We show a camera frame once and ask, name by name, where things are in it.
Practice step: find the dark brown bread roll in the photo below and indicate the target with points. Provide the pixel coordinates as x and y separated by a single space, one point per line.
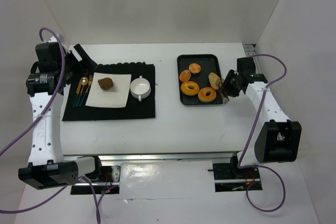
105 83

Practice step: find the glazed ring doughnut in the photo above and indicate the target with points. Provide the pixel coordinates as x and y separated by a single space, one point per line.
190 88

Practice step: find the white square plate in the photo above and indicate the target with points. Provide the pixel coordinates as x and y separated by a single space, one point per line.
116 97

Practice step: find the light tan bread piece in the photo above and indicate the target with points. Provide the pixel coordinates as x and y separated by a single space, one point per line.
214 80

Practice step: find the round golden bun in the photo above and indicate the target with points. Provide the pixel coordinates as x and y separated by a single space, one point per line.
194 68

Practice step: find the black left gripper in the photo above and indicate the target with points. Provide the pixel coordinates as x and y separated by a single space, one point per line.
74 64

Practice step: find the black baking tray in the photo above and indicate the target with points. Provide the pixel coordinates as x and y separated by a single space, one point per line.
208 63

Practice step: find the aluminium rail right side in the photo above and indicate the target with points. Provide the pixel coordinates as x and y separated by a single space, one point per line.
250 50

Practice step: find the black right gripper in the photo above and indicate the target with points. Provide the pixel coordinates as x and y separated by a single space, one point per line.
227 87

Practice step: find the black placemat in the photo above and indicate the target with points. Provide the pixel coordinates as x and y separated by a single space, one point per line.
133 110

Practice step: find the metal serving tongs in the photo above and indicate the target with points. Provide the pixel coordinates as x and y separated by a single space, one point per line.
223 94

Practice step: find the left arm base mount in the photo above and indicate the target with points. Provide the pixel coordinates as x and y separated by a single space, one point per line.
106 181

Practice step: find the white soup cup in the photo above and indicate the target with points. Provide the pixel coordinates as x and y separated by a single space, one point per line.
140 88

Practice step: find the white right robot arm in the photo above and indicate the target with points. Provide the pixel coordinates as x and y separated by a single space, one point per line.
274 137

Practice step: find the jam filled doughnut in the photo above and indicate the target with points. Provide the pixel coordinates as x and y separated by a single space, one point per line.
207 95

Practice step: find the small orange bun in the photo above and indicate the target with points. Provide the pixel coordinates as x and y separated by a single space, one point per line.
185 76

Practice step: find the gold spoon green handle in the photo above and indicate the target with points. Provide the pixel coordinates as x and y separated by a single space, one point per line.
83 81

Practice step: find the gold fork green handle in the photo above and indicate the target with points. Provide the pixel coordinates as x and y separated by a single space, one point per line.
86 90

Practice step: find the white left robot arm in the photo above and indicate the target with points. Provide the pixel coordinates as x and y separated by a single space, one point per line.
55 68

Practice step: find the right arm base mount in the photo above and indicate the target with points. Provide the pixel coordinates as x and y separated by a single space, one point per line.
229 178

